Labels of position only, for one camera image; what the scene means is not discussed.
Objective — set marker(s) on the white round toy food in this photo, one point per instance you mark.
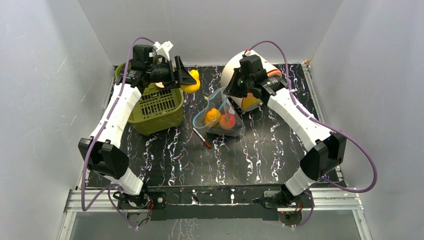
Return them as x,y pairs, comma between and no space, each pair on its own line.
160,85

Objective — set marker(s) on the yellow toy lemon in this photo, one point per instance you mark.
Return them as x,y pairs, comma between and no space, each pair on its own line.
192,88

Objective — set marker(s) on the red white marker pen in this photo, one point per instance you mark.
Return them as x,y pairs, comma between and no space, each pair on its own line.
204,141

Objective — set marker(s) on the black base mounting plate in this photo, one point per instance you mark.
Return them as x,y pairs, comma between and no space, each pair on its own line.
252,201

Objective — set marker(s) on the olive green plastic basket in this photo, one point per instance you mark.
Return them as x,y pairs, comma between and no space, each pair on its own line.
159,106

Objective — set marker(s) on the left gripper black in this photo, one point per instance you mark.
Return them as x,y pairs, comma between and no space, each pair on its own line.
183,77

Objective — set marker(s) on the small orange toy fruit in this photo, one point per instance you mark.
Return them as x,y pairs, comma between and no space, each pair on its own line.
212,118

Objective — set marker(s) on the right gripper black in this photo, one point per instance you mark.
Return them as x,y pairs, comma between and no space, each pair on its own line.
271,84

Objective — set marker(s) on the white orange cylindrical appliance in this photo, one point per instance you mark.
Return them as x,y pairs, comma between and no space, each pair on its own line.
248,103

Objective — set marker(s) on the clear zip top bag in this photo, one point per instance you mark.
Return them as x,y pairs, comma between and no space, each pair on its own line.
222,102

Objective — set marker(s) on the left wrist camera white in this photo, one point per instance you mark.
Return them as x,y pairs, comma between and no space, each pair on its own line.
161,51

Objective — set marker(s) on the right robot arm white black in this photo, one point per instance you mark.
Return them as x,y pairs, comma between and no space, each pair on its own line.
325,148

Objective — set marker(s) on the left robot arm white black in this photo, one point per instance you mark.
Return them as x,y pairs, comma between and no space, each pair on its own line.
101,150

